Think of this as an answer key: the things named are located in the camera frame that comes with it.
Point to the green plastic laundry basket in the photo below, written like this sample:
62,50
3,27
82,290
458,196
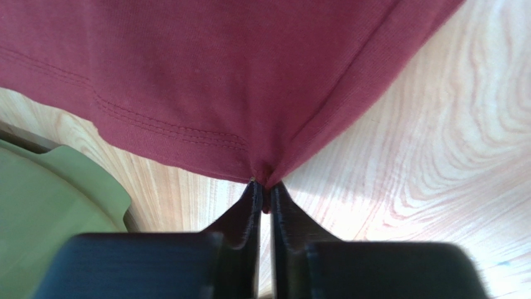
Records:
46,198

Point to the dark red t-shirt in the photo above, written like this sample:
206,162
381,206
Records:
228,89

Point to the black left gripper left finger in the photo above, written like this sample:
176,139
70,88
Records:
220,261

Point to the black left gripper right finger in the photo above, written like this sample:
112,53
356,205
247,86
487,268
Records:
310,262

